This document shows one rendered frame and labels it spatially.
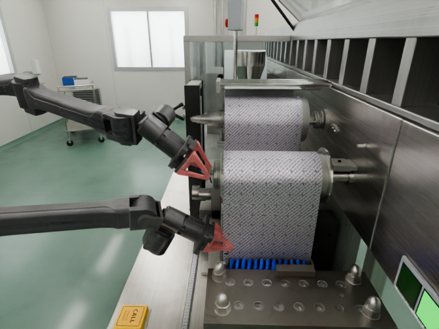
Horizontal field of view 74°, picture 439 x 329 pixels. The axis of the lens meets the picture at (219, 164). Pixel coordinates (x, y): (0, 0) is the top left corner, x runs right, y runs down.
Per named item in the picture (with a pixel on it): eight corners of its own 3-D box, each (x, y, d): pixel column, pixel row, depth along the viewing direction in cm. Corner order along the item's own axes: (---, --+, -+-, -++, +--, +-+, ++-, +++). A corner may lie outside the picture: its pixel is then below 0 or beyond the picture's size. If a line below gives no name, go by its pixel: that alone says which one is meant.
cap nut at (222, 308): (214, 302, 65) (214, 287, 63) (230, 302, 65) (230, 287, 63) (213, 316, 62) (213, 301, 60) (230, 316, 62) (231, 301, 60)
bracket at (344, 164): (326, 163, 76) (327, 156, 76) (348, 164, 76) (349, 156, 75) (332, 171, 72) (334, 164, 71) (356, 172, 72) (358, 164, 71)
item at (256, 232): (223, 262, 80) (223, 203, 72) (309, 264, 79) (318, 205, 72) (222, 263, 79) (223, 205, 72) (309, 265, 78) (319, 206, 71)
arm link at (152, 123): (130, 133, 69) (142, 117, 66) (142, 121, 75) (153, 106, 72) (153, 151, 70) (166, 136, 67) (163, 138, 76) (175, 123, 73)
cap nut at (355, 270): (343, 273, 73) (345, 260, 71) (357, 274, 73) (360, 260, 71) (348, 285, 70) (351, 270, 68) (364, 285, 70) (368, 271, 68)
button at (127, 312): (123, 310, 78) (121, 303, 78) (148, 311, 78) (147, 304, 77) (113, 334, 72) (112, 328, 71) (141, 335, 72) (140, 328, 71)
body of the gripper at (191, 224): (198, 257, 72) (172, 245, 71) (202, 232, 82) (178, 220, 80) (211, 238, 70) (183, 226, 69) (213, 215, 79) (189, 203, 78)
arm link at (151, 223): (141, 215, 66) (140, 194, 73) (121, 252, 69) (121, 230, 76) (187, 228, 71) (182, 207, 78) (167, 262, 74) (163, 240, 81)
